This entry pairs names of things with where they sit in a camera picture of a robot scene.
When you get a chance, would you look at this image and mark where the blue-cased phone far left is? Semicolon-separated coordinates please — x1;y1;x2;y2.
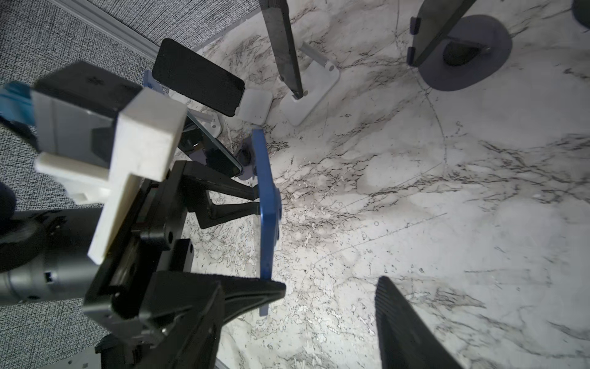
250;128;283;318

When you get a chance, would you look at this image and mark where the dark green round phone stand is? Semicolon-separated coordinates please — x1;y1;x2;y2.
572;0;590;29

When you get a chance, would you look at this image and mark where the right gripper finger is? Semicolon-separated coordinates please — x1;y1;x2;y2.
374;276;461;369

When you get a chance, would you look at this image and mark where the black textured-back phone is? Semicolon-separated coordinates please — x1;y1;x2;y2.
152;38;245;117

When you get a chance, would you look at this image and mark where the white centre phone stand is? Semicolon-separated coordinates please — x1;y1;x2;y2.
280;40;340;126

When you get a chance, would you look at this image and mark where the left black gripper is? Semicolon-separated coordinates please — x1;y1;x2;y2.
82;161;286;368

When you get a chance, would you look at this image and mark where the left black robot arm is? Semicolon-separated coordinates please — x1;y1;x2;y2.
1;161;286;368

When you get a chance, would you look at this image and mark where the white stand far left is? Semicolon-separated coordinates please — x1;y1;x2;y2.
142;70;223;138

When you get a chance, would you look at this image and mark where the grey round stand front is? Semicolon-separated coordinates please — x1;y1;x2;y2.
234;141;256;181

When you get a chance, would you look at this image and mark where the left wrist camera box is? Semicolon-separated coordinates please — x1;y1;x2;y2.
1;61;187;264

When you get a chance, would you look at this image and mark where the white stand behind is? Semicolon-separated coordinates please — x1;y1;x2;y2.
235;89;273;125

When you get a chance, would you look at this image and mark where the purple round phone stand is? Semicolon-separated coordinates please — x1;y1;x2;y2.
418;15;513;92

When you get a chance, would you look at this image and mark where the green-edged phone on round stand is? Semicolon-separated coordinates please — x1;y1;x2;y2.
178;112;243;178

